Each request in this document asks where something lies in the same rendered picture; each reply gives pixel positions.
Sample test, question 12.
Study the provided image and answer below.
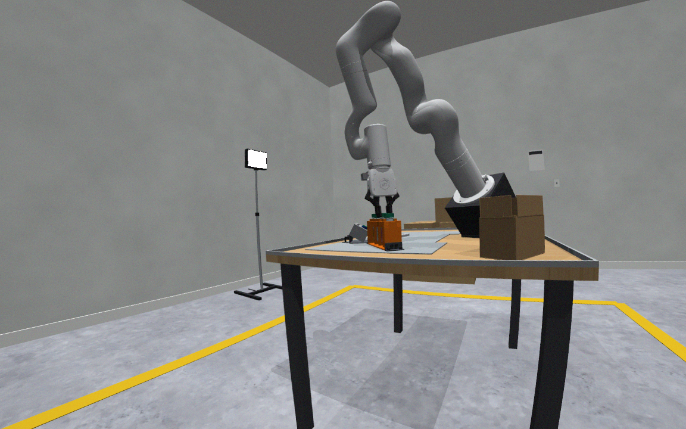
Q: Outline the grey button housing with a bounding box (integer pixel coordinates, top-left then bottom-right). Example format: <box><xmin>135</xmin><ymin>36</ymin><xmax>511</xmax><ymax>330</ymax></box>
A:
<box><xmin>342</xmin><ymin>223</ymin><xmax>367</xmax><ymax>244</ymax></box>

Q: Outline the brown cardboard box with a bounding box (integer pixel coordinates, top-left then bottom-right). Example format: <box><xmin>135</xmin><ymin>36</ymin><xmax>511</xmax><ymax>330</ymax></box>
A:
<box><xmin>479</xmin><ymin>195</ymin><xmax>545</xmax><ymax>260</ymax></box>

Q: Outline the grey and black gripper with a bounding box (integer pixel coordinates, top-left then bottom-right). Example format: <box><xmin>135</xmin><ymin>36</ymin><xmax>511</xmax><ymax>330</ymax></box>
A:
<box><xmin>365</xmin><ymin>167</ymin><xmax>399</xmax><ymax>217</ymax></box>

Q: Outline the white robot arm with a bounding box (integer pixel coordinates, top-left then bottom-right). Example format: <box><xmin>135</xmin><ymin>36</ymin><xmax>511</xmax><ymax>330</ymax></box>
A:
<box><xmin>336</xmin><ymin>1</ymin><xmax>495</xmax><ymax>205</ymax></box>

